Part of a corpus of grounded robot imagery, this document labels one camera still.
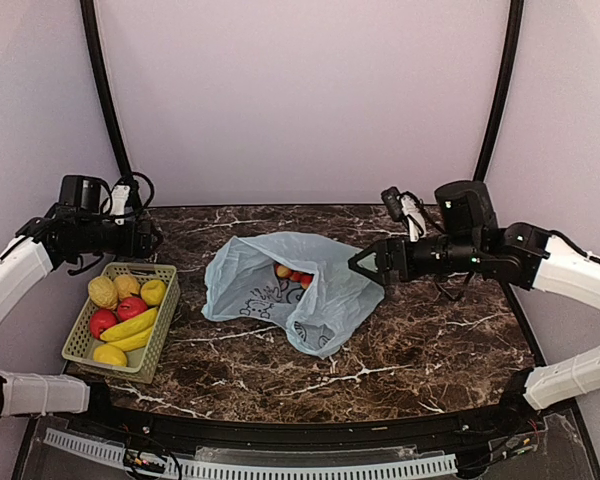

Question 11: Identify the yellow banana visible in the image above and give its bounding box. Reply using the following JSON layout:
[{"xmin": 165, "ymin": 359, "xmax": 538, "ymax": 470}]
[
  {"xmin": 100, "ymin": 308, "xmax": 158, "ymax": 342},
  {"xmin": 108, "ymin": 327, "xmax": 153, "ymax": 352}
]

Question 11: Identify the white slotted cable duct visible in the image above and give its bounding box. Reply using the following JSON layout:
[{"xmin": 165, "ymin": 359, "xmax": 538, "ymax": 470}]
[{"xmin": 43, "ymin": 428, "xmax": 458, "ymax": 480}]

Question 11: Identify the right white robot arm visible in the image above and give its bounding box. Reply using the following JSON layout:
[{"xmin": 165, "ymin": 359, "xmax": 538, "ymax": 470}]
[{"xmin": 348, "ymin": 180, "xmax": 600, "ymax": 434}]

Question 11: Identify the yellow bumpy fruit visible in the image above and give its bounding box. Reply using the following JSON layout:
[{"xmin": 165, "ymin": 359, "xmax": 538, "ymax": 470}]
[{"xmin": 88, "ymin": 276, "xmax": 118, "ymax": 310}]

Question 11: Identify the yellow lemon in basket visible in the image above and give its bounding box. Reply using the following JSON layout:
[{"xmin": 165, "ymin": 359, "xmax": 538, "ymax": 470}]
[{"xmin": 92, "ymin": 344, "xmax": 128, "ymax": 367}]

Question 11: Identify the yellow pear in basket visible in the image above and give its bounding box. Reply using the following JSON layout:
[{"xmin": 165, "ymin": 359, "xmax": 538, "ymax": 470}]
[{"xmin": 140, "ymin": 279, "xmax": 167, "ymax": 307}]

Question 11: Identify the red apple in bag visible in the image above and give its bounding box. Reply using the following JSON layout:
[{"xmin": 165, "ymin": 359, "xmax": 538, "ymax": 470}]
[{"xmin": 275, "ymin": 265, "xmax": 294, "ymax": 279}]

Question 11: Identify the left black frame post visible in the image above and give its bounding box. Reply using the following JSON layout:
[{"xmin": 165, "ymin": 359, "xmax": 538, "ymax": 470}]
[{"xmin": 79, "ymin": 0, "xmax": 146, "ymax": 209}]

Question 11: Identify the orange fruit in basket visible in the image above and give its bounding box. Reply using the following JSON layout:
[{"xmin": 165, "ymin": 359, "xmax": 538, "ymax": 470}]
[{"xmin": 113, "ymin": 274, "xmax": 141, "ymax": 301}]

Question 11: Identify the black front table rail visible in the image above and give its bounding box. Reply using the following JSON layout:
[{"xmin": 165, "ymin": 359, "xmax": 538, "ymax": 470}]
[{"xmin": 62, "ymin": 391, "xmax": 545, "ymax": 457}]

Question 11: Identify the black frame post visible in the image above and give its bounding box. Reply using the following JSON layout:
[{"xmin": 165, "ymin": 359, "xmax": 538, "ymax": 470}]
[
  {"xmin": 473, "ymin": 0, "xmax": 525, "ymax": 182},
  {"xmin": 79, "ymin": 0, "xmax": 146, "ymax": 209}
]

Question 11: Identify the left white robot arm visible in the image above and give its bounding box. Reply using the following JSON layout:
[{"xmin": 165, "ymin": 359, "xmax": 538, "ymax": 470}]
[{"xmin": 0, "ymin": 172, "xmax": 163, "ymax": 436}]

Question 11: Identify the red apple left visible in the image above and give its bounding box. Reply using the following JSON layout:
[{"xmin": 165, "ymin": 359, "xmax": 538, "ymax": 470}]
[{"xmin": 89, "ymin": 309, "xmax": 118, "ymax": 340}]

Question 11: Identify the red apple right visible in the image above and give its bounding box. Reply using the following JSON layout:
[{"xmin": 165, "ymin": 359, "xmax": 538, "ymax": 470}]
[{"xmin": 116, "ymin": 296, "xmax": 148, "ymax": 322}]

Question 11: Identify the light blue plastic bag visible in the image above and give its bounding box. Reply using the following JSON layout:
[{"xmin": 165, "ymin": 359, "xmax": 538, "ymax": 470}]
[{"xmin": 202, "ymin": 232, "xmax": 385, "ymax": 358}]

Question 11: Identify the upper yellow banana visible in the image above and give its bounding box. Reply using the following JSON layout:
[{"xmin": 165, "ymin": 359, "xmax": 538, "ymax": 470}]
[{"xmin": 100, "ymin": 308, "xmax": 158, "ymax": 342}]

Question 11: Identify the lower yellow banana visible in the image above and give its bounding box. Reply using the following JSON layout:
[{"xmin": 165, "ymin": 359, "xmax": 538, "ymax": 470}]
[{"xmin": 108, "ymin": 327, "xmax": 153, "ymax": 352}]

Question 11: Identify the right black frame post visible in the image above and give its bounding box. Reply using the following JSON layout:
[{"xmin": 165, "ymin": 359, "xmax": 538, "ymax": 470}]
[{"xmin": 473, "ymin": 0, "xmax": 525, "ymax": 182}]

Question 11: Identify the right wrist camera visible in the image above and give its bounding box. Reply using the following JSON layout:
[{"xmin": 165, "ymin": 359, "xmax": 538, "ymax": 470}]
[{"xmin": 381, "ymin": 186, "xmax": 427, "ymax": 242}]

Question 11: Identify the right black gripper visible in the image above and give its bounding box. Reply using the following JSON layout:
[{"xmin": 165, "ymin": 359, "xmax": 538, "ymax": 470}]
[{"xmin": 348, "ymin": 233, "xmax": 483, "ymax": 286}]

